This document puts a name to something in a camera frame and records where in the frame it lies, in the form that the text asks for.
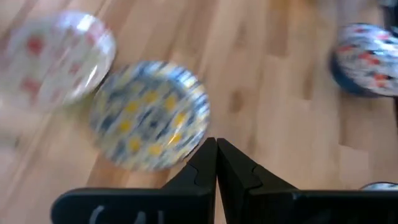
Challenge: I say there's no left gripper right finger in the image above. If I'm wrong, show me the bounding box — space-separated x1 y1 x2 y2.
216 138 398 224

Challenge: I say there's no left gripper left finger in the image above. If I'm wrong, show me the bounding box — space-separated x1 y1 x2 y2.
50 137 218 224

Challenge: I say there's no yellow blue patterned bowl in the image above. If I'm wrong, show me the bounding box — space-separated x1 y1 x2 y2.
89 60 211 172

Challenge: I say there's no dark red floral bowl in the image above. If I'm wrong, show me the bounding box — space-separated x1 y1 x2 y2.
328 22 398 98

